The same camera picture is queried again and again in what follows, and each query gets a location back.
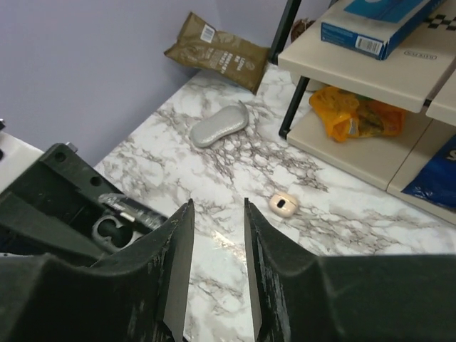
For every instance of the black earbud charging case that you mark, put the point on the black earbud charging case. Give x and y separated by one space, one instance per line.
131 214

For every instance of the blue box middle shelf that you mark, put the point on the blue box middle shelf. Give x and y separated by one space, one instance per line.
373 28

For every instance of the brown snack bag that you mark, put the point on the brown snack bag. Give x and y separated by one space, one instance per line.
200 45

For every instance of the orange snack bag bottom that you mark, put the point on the orange snack bag bottom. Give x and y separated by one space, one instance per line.
347 115

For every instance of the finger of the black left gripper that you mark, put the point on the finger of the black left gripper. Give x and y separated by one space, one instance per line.
52 208

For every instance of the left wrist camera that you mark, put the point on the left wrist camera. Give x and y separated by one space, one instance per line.
16 157

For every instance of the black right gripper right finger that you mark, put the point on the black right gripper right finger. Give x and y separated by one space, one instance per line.
299 296

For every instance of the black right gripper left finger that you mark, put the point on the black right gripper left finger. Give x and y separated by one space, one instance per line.
137 294

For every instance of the beige earbud charging case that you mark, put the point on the beige earbud charging case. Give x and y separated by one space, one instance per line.
283 204

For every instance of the black ear hook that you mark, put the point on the black ear hook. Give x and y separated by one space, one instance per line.
117 234

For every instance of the blue Doritos bag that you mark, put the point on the blue Doritos bag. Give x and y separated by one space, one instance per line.
435 183

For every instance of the three-tier beige shelf rack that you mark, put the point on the three-tier beige shelf rack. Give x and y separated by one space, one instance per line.
375 95

